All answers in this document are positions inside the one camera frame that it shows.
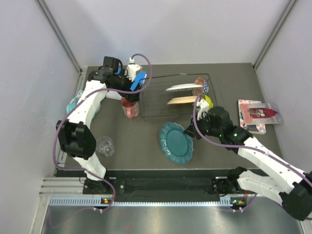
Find lime green bowl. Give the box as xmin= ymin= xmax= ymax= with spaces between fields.
xmin=199 ymin=95 xmax=214 ymax=110

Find grey wire dish rack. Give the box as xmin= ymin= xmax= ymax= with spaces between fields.
xmin=139 ymin=73 xmax=217 ymax=118

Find white watermelon plate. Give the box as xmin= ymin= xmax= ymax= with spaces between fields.
xmin=166 ymin=83 xmax=203 ymax=92

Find red translucent mug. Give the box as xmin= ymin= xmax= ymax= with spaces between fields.
xmin=121 ymin=97 xmax=139 ymax=119

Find peach bird plate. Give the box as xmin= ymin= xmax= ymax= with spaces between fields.
xmin=167 ymin=96 xmax=196 ymax=105

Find blue folder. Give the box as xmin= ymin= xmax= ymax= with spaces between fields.
xmin=105 ymin=72 xmax=145 ymax=102

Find orange blue patterned bowl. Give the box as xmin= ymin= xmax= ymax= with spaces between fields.
xmin=192 ymin=78 xmax=209 ymax=96

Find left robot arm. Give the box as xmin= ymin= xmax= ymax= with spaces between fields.
xmin=55 ymin=56 xmax=143 ymax=194

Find teal embossed plate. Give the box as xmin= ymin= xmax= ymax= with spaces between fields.
xmin=159 ymin=122 xmax=194 ymax=165

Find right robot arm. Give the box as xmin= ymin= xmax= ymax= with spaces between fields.
xmin=184 ymin=97 xmax=312 ymax=221

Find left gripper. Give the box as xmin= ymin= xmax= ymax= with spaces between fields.
xmin=111 ymin=69 xmax=142 ymax=103

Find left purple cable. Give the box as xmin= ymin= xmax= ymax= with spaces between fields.
xmin=52 ymin=53 xmax=154 ymax=212

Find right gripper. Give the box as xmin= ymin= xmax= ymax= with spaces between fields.
xmin=183 ymin=113 xmax=222 ymax=140

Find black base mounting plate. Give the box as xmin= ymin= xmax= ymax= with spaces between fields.
xmin=82 ymin=176 xmax=256 ymax=195

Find teal cat-ear headphones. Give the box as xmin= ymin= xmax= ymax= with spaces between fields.
xmin=66 ymin=90 xmax=101 ymax=118

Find aluminium front rail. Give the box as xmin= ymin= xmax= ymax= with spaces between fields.
xmin=39 ymin=175 xmax=243 ymax=209

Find red illustrated book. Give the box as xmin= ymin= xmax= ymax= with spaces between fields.
xmin=238 ymin=99 xmax=283 ymax=125

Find purple cable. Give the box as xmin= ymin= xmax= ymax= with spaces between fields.
xmin=192 ymin=94 xmax=312 ymax=212
xmin=52 ymin=53 xmax=154 ymax=212

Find clear plastic cup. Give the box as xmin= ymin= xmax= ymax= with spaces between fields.
xmin=96 ymin=136 xmax=115 ymax=156

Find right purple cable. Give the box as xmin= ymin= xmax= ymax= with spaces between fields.
xmin=192 ymin=94 xmax=312 ymax=212

